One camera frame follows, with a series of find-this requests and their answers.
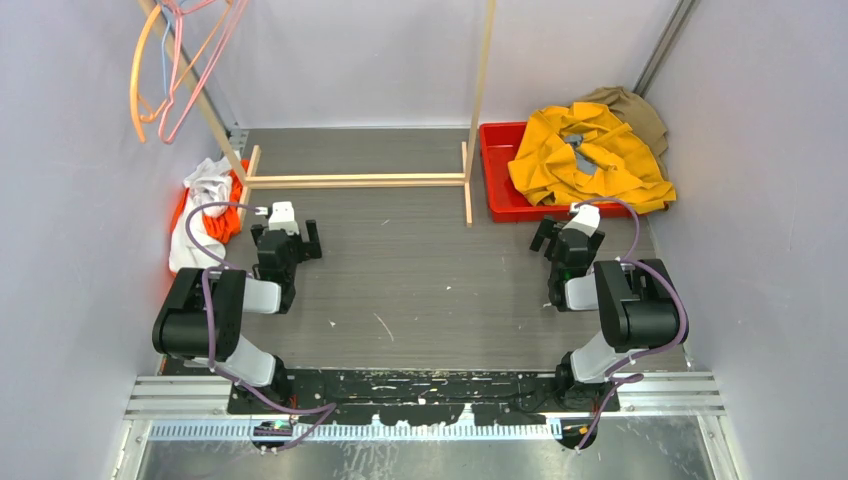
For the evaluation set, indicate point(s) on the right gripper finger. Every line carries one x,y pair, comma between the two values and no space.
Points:
595,241
547,232

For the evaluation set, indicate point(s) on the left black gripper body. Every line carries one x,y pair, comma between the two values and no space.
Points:
298,255

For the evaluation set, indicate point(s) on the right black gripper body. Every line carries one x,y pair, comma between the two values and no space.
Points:
555,273

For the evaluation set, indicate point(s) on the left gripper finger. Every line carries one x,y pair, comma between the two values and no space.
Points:
257,231
311,247

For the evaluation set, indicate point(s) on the yellow pleated skirt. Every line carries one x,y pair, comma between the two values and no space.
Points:
575,153

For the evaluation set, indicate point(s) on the orange hanger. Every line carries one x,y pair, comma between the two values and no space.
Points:
182,71

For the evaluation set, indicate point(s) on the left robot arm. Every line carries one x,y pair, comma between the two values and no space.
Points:
201,317

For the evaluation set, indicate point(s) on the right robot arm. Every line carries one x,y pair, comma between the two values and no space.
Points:
637,309

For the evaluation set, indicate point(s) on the orange cloth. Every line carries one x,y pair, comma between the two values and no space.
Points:
222,222

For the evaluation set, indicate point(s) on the red plastic bin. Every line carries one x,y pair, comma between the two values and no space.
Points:
499,145

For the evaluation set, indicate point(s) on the wooden clothes rack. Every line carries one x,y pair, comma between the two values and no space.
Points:
251,181

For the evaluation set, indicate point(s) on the white cloth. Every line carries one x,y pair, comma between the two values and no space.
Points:
183,251

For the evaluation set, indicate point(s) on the tan brown garment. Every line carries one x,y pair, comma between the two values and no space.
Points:
639,114

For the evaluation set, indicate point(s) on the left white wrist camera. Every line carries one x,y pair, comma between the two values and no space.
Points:
280,216

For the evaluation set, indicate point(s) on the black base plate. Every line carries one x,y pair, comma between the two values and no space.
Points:
425,398

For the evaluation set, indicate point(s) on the aluminium rail frame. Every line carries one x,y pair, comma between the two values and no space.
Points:
669,426

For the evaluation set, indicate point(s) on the blue wire hanger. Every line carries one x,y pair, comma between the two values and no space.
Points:
165,62

